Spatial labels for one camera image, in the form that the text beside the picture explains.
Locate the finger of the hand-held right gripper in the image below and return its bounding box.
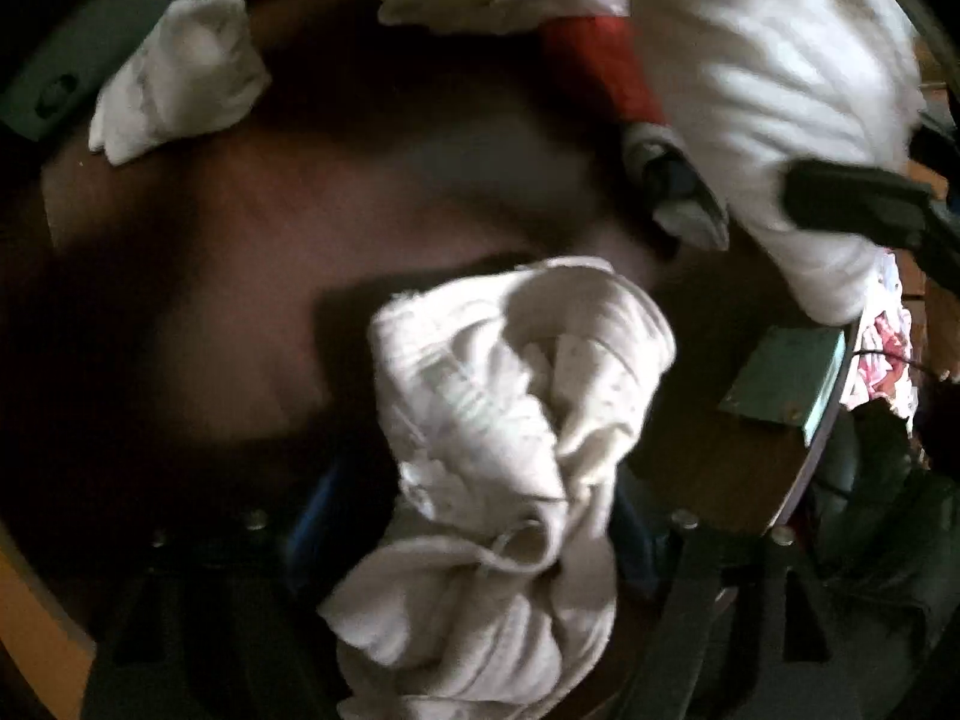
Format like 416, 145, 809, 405
780, 157, 960, 292

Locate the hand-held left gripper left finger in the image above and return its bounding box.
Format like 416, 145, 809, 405
82, 465, 355, 720

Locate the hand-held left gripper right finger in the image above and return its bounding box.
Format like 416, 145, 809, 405
610, 465, 863, 720

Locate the grey and navy sock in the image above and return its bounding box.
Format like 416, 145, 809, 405
621, 120, 732, 252

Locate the pale pink lace underwear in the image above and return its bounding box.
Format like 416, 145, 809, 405
611, 0, 925, 325

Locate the bright red sock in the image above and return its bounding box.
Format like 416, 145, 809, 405
540, 13, 670, 128

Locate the cream dotted underwear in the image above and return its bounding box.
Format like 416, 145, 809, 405
319, 256, 677, 720

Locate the beige sock bundle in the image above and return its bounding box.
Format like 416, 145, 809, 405
88, 0, 272, 166

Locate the pink floral cloth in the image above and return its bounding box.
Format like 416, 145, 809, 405
843, 247, 920, 430

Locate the dark cloth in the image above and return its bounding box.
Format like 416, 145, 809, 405
808, 397, 960, 616

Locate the green box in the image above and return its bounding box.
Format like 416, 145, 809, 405
718, 325, 849, 448

